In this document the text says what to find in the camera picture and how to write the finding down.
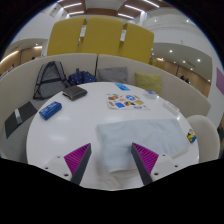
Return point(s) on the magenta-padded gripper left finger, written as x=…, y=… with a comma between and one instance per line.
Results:
x=77, y=160

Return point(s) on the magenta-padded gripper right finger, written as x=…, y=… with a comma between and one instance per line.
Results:
x=147, y=160

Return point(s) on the light blue towel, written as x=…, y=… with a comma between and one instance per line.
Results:
x=140, y=136

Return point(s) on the yellow cartoon figure toy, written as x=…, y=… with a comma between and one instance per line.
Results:
x=191, y=136

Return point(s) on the colourful sticker sheet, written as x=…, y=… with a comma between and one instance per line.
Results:
x=126, y=101

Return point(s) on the cream armchair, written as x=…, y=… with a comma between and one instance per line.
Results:
x=205, y=136

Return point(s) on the small blue and white box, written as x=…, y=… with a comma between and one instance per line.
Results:
x=150, y=94

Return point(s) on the dark wallet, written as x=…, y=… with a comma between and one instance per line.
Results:
x=75, y=93

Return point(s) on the black laptop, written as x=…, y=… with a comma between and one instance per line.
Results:
x=25, y=115

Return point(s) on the cream curved sofa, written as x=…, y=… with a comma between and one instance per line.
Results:
x=188, y=96

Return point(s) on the blue card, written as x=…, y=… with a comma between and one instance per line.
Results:
x=122, y=86

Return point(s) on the navy blue patterned bag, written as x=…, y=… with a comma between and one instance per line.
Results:
x=81, y=77

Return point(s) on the grey backpack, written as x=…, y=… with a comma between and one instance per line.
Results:
x=50, y=80

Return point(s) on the grey cushion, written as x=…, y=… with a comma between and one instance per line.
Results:
x=112, y=75

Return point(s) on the yellow acoustic panel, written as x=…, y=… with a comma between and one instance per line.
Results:
x=101, y=35
x=137, y=41
x=65, y=36

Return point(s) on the ceiling lights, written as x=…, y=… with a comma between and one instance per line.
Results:
x=132, y=7

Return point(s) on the magenta wall poster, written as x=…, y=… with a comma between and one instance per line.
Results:
x=220, y=81

